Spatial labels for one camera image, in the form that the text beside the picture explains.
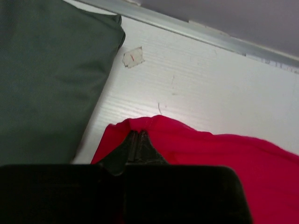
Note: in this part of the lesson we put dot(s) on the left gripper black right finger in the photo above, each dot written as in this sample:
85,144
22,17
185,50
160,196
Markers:
145,153

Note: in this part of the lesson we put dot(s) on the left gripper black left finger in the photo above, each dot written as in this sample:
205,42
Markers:
116,160

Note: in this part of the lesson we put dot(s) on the red t shirt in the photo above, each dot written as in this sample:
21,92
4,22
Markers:
214,179

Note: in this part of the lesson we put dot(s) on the clear tape scrap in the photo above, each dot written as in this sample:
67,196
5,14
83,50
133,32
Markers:
133,58

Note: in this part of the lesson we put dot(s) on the folded grey t shirt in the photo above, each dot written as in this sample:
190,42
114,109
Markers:
54,62

